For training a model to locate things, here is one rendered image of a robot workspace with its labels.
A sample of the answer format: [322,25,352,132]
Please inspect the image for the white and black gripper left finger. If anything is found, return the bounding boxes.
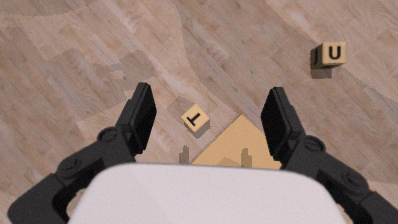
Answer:
[7,82,157,224]

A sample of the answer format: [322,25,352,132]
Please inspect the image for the tan square mat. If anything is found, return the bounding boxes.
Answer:
[191,114,282,169]

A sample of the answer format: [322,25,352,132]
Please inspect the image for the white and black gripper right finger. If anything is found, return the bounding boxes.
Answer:
[261,87,398,224]

